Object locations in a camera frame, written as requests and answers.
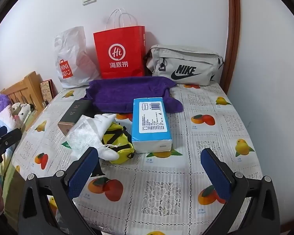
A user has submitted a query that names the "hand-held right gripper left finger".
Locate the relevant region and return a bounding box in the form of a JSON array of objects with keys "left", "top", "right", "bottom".
[{"left": 17, "top": 147, "right": 99, "bottom": 235}]

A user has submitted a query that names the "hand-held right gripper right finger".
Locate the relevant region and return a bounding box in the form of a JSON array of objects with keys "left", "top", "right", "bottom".
[{"left": 198, "top": 147, "right": 281, "bottom": 235}]

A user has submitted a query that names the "black watch strap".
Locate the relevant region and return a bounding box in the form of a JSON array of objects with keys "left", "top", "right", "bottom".
[{"left": 95, "top": 163, "right": 106, "bottom": 179}]

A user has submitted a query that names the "yellow bee plush toy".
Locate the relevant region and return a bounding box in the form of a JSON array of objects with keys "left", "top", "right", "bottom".
[{"left": 93, "top": 113, "right": 135, "bottom": 165}]

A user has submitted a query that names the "blue tissue pack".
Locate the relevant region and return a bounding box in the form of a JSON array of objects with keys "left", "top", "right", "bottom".
[{"left": 132, "top": 97, "right": 173, "bottom": 154}]

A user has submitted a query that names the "purple plush toy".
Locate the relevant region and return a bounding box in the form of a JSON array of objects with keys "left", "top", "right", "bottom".
[{"left": 0, "top": 94, "right": 11, "bottom": 114}]

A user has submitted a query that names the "white dotted plush toy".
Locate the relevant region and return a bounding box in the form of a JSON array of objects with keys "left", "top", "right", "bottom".
[{"left": 11, "top": 102, "right": 36, "bottom": 130}]

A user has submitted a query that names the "pale green bed sheet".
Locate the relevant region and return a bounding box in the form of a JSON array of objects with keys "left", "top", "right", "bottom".
[{"left": 0, "top": 163, "right": 24, "bottom": 226}]

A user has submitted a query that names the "fruit-print tablecloth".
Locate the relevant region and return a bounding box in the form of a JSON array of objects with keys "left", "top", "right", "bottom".
[{"left": 11, "top": 83, "right": 264, "bottom": 235}]

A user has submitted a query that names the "wooden headboard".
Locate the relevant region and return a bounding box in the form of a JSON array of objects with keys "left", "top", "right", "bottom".
[{"left": 0, "top": 71, "right": 46, "bottom": 118}]

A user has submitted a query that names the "dark brown gold-edged box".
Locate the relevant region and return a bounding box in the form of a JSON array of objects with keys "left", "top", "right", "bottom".
[{"left": 57, "top": 99, "right": 93, "bottom": 136}]

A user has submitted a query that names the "patterned brown box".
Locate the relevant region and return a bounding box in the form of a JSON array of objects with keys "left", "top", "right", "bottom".
[{"left": 40, "top": 79, "right": 58, "bottom": 103}]

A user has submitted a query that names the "purple towel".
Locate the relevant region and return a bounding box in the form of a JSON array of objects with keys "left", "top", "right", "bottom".
[{"left": 84, "top": 76, "right": 184, "bottom": 114}]

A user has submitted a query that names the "white plastic shopping bag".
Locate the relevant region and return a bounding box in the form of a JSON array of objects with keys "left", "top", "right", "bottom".
[{"left": 54, "top": 26, "right": 101, "bottom": 89}]

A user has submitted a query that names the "grey waist bag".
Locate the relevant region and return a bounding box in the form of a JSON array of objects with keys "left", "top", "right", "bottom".
[{"left": 144, "top": 44, "right": 224, "bottom": 87}]

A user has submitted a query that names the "red paper shopping bag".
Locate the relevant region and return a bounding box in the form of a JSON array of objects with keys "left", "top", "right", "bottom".
[{"left": 93, "top": 8, "right": 146, "bottom": 79}]

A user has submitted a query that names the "brown wooden door frame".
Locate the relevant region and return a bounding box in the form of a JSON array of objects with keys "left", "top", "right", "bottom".
[{"left": 220, "top": 0, "right": 240, "bottom": 93}]

